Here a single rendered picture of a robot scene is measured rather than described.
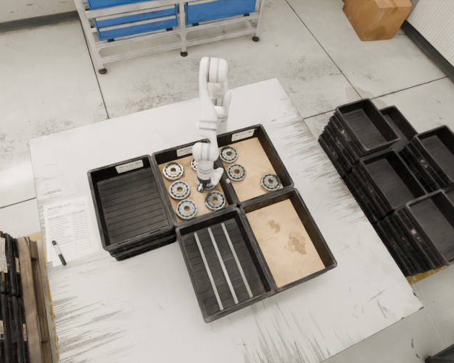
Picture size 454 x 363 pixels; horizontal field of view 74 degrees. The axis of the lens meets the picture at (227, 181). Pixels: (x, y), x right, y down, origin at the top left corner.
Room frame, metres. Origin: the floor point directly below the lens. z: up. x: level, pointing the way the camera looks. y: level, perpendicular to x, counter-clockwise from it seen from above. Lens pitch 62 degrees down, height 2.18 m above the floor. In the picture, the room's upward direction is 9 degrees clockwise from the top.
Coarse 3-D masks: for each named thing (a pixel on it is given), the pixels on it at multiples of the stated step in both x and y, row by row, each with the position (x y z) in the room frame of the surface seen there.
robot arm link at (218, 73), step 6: (210, 60) 0.90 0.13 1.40; (216, 60) 0.91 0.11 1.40; (222, 60) 0.91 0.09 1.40; (210, 66) 0.88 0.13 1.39; (216, 66) 0.88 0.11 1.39; (222, 66) 0.89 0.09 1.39; (210, 72) 0.87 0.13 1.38; (216, 72) 0.87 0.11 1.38; (222, 72) 0.87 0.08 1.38; (210, 78) 0.86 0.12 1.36; (216, 78) 0.86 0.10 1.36; (222, 78) 0.86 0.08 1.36; (210, 84) 0.97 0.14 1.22; (216, 84) 0.94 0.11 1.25; (222, 84) 0.89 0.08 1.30; (210, 90) 0.96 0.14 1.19; (216, 90) 0.94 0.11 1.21; (222, 90) 0.94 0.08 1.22
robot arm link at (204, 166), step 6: (198, 144) 0.66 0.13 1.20; (192, 150) 0.64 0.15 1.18; (198, 150) 0.64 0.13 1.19; (198, 156) 0.62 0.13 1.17; (198, 162) 0.62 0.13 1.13; (204, 162) 0.64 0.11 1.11; (210, 162) 0.65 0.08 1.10; (198, 168) 0.63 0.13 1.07; (204, 168) 0.62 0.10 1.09; (210, 168) 0.63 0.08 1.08
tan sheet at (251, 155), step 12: (240, 144) 0.95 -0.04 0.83; (252, 144) 0.97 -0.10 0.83; (240, 156) 0.88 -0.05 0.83; (252, 156) 0.89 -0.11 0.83; (264, 156) 0.90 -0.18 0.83; (252, 168) 0.82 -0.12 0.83; (264, 168) 0.83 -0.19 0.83; (252, 180) 0.75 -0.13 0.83; (240, 192) 0.66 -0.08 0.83; (252, 192) 0.68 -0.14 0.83; (264, 192) 0.69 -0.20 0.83
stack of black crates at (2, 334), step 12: (0, 300) 0.02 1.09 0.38; (12, 300) 0.03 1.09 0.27; (0, 312) -0.04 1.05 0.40; (12, 312) -0.03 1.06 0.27; (24, 312) -0.02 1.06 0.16; (0, 324) -0.09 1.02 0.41; (12, 324) -0.08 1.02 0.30; (24, 324) -0.08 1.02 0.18; (0, 336) -0.14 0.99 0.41; (12, 336) -0.14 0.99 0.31; (24, 336) -0.14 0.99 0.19; (0, 348) -0.19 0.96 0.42; (12, 348) -0.19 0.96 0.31; (24, 348) -0.19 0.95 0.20; (0, 360) -0.23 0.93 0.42; (12, 360) -0.24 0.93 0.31; (24, 360) -0.25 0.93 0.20
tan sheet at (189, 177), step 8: (176, 160) 0.79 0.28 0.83; (184, 160) 0.80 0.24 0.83; (160, 168) 0.73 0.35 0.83; (184, 168) 0.75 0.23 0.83; (184, 176) 0.70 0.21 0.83; (192, 176) 0.71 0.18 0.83; (168, 184) 0.64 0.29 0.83; (192, 184) 0.66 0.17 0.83; (192, 192) 0.62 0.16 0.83; (208, 192) 0.64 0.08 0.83; (200, 200) 0.59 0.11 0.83; (216, 200) 0.60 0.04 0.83; (200, 208) 0.54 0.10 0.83; (176, 216) 0.48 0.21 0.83
